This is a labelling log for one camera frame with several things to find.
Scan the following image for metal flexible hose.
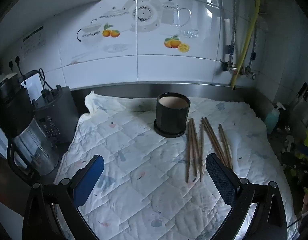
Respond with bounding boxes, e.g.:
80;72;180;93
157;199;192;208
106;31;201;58
228;0;239;66

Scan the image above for group of wooden chopsticks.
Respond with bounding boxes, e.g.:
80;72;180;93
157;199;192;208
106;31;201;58
185;117;233;183

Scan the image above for teal soap dispenser bottle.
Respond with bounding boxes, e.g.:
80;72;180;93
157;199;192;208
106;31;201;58
264;102;286;134

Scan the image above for black handled kitchen knives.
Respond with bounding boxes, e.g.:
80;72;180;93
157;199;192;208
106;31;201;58
295;82;308;106

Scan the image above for yellow gas hose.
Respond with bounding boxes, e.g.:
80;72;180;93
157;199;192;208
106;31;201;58
230;0;261;91

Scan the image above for white plastic spoon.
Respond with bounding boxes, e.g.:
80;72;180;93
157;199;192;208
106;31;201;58
281;135;294;153

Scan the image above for steel blender jug black lid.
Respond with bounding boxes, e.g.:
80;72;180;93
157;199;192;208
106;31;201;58
0;71;61;177

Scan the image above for white quilted mat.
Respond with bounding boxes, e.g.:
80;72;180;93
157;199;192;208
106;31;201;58
54;91;301;240

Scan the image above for wall socket with plug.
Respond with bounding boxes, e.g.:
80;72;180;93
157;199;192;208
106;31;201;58
8;56;22;72

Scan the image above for black ceramic pot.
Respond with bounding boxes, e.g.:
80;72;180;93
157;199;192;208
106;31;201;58
154;92;190;138

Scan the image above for grey blender base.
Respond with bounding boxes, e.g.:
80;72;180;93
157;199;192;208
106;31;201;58
33;85;79;145

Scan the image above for black power cable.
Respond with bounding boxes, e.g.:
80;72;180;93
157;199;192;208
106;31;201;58
38;67;54;91

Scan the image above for metal gas valve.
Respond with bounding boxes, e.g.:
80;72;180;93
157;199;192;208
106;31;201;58
220;59;256;80

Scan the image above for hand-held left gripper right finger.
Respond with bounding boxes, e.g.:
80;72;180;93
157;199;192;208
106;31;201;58
205;153;287;240

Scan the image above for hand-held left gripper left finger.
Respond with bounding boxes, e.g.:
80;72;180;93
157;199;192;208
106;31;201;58
22;154;105;240

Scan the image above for printed wall label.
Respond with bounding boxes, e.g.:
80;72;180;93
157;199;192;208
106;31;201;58
21;26;46;57

